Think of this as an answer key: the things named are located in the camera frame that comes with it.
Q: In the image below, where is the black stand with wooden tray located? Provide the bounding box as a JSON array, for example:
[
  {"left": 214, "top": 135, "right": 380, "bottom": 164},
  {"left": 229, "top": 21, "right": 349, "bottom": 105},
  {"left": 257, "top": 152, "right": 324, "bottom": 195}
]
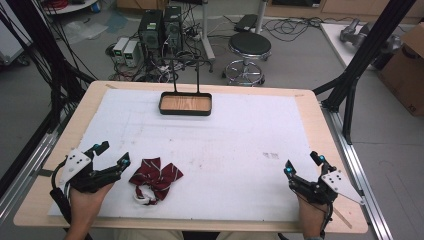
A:
[{"left": 158, "top": 55, "right": 214, "bottom": 117}]

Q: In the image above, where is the black round stool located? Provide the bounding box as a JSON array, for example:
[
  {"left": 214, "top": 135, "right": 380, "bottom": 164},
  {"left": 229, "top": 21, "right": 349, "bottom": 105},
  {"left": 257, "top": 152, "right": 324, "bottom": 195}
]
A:
[{"left": 221, "top": 31, "right": 273, "bottom": 87}]

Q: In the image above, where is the black flat box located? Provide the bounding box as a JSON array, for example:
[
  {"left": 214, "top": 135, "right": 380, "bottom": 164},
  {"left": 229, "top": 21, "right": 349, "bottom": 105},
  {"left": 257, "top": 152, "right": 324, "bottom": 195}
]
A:
[{"left": 233, "top": 13, "right": 260, "bottom": 34}]

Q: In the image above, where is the person's right hand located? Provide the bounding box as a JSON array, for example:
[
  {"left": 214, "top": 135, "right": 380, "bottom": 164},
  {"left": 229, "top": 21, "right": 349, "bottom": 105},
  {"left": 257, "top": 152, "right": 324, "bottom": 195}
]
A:
[{"left": 295, "top": 193, "right": 330, "bottom": 236}]

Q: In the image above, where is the round white table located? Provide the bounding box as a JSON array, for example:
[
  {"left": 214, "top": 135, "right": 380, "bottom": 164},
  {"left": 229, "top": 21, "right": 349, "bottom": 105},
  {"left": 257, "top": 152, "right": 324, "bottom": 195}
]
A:
[{"left": 41, "top": 0, "right": 100, "bottom": 16}]

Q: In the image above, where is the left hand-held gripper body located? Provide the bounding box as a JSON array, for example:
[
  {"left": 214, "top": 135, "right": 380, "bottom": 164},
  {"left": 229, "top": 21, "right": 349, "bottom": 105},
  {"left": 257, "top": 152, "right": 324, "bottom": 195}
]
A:
[{"left": 59, "top": 148, "right": 123, "bottom": 194}]

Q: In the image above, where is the white cabinet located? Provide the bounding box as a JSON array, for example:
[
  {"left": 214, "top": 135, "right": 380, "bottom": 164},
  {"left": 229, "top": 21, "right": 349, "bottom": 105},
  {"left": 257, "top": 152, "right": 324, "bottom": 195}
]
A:
[{"left": 0, "top": 0, "right": 34, "bottom": 67}]

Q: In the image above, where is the black metal frame strut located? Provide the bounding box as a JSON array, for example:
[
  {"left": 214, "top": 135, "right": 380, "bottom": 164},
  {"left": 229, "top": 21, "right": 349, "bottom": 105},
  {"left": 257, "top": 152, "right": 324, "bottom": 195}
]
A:
[
  {"left": 0, "top": 0, "right": 98, "bottom": 135},
  {"left": 312, "top": 0, "right": 418, "bottom": 146}
]

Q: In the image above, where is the light wooden table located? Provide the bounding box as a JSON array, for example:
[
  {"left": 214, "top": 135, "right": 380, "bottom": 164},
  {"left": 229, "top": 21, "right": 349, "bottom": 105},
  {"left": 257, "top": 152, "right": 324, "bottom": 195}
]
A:
[{"left": 12, "top": 80, "right": 370, "bottom": 235}]

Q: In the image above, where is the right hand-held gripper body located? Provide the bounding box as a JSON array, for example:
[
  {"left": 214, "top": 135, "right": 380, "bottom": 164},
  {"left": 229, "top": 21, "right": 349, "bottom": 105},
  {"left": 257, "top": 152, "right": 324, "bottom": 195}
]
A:
[{"left": 287, "top": 168, "right": 365, "bottom": 206}]

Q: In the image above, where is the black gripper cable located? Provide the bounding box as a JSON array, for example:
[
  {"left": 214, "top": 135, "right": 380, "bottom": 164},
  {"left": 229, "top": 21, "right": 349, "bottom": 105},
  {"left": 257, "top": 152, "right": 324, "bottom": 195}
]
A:
[
  {"left": 319, "top": 201, "right": 335, "bottom": 240},
  {"left": 49, "top": 159, "right": 74, "bottom": 228}
]

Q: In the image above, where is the white table mat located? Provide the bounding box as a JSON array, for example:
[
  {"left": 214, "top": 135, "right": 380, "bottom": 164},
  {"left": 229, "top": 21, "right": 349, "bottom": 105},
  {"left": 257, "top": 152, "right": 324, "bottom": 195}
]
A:
[{"left": 47, "top": 87, "right": 320, "bottom": 223}]

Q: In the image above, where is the aluminium rail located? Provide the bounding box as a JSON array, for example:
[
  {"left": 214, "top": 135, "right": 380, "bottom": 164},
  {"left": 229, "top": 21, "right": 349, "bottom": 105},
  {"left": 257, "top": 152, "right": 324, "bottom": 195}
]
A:
[
  {"left": 320, "top": 101, "right": 396, "bottom": 240},
  {"left": 0, "top": 130, "right": 59, "bottom": 223}
]

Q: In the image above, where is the maroon striped bow tie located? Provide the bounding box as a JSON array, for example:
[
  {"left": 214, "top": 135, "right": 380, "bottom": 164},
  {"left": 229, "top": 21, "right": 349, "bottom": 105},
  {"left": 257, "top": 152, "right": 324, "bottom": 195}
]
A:
[{"left": 128, "top": 157, "right": 185, "bottom": 206}]

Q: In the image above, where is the black floor cable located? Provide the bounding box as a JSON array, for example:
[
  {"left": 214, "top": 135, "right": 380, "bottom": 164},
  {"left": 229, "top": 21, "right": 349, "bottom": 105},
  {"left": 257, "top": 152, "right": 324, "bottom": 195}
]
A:
[{"left": 223, "top": 14, "right": 359, "bottom": 44}]

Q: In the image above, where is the white power supply unit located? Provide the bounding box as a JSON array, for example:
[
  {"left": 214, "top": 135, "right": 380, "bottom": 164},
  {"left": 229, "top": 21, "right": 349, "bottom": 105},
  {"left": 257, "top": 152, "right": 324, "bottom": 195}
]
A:
[
  {"left": 123, "top": 40, "right": 140, "bottom": 68},
  {"left": 111, "top": 36, "right": 130, "bottom": 65}
]

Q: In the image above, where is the brown cardboard box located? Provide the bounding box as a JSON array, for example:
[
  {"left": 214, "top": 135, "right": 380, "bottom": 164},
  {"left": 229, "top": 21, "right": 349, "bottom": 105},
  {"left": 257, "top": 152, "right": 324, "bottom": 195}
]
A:
[{"left": 377, "top": 22, "right": 424, "bottom": 117}]

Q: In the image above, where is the clear plastic sheet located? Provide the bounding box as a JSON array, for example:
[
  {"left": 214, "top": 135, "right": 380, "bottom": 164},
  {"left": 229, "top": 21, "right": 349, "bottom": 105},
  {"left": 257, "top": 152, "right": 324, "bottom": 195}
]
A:
[{"left": 61, "top": 19, "right": 110, "bottom": 46}]

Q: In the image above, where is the black computer tower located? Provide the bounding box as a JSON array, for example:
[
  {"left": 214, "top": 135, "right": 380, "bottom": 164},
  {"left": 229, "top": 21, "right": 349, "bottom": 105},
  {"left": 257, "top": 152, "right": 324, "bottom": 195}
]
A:
[
  {"left": 137, "top": 8, "right": 165, "bottom": 52},
  {"left": 162, "top": 5, "right": 184, "bottom": 52}
]

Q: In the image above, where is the white table leg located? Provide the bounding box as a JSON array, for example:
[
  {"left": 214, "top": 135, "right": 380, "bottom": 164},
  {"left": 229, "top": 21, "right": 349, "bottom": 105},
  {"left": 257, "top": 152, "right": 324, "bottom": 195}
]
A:
[
  {"left": 254, "top": 0, "right": 270, "bottom": 35},
  {"left": 199, "top": 0, "right": 217, "bottom": 74}
]

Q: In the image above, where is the person's left hand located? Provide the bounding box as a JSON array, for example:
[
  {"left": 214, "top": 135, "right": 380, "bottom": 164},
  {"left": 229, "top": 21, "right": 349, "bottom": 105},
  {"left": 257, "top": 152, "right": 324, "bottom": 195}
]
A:
[{"left": 69, "top": 181, "right": 115, "bottom": 229}]

